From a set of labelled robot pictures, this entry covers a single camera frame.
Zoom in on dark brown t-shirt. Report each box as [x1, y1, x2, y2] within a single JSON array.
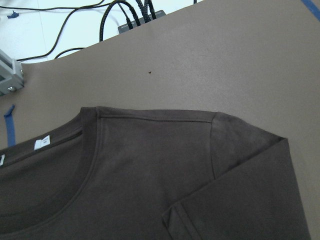
[[0, 107, 311, 240]]

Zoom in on black cable bundle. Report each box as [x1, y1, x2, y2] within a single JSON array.
[[99, 0, 157, 42]]

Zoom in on aluminium camera post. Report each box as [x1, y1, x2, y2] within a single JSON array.
[[0, 50, 25, 96]]

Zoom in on black usb hub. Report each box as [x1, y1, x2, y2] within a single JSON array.
[[117, 10, 167, 34]]

